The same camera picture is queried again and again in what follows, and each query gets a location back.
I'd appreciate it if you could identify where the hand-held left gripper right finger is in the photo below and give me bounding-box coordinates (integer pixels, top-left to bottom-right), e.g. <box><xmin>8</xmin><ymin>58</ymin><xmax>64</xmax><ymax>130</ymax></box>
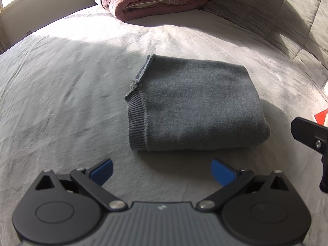
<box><xmin>196</xmin><ymin>158</ymin><xmax>293</xmax><ymax>213</ymax></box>

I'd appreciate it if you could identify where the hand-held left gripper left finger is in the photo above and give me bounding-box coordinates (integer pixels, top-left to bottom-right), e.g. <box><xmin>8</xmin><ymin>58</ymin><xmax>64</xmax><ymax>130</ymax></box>
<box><xmin>34</xmin><ymin>158</ymin><xmax>129</xmax><ymax>213</ymax></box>

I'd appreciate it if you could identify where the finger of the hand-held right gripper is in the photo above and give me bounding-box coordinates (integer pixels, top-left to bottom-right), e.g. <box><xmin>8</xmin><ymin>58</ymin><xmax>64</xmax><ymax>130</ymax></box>
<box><xmin>291</xmin><ymin>117</ymin><xmax>328</xmax><ymax>192</ymax></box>

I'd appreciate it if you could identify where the grey knit sweater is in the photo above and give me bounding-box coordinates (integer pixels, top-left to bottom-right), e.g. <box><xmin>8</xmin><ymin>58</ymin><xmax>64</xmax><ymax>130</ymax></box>
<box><xmin>124</xmin><ymin>54</ymin><xmax>271</xmax><ymax>151</ymax></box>

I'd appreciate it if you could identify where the red packet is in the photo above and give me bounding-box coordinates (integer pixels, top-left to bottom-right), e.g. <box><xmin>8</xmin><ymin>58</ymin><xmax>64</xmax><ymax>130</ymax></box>
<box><xmin>313</xmin><ymin>108</ymin><xmax>328</xmax><ymax>126</ymax></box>

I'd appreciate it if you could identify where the grey bed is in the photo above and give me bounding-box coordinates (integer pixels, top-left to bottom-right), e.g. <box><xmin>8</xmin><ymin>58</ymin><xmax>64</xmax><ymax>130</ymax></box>
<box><xmin>0</xmin><ymin>1</ymin><xmax>328</xmax><ymax>246</ymax></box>

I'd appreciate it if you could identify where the grey quilted headboard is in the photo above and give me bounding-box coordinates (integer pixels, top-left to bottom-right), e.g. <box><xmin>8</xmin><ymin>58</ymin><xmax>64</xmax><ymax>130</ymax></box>
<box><xmin>202</xmin><ymin>0</ymin><xmax>328</xmax><ymax>88</ymax></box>

